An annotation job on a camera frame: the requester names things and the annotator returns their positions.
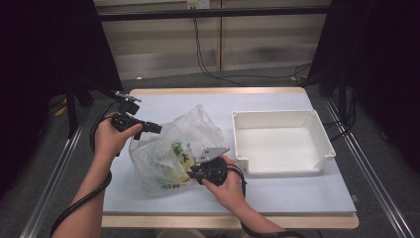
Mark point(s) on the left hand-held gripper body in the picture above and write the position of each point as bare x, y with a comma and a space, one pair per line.
124, 119

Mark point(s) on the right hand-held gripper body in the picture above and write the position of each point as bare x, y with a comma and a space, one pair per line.
214, 168

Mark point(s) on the clear plastic bag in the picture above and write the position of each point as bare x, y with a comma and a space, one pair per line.
155, 158

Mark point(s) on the person's left hand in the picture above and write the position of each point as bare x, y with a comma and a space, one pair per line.
110, 142

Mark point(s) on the person's right hand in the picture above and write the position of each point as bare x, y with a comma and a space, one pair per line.
231, 191

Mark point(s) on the black metal stand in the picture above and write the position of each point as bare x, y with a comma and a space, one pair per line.
72, 112

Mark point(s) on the wooden table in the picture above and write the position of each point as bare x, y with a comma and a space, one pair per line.
231, 222

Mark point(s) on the yellow floor tape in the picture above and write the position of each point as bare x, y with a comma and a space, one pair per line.
61, 109

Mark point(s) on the white plastic tray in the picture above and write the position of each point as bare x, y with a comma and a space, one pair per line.
274, 145

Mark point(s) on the white table mat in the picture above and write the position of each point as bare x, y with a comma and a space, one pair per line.
280, 195

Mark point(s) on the black curtain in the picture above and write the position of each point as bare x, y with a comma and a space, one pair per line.
39, 66
379, 59

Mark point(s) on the black horizontal bar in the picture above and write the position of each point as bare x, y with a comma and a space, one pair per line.
214, 13

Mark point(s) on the aluminium floor rail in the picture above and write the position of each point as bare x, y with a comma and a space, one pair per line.
373, 178
52, 185

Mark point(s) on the white wall socket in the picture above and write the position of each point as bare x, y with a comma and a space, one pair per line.
198, 4

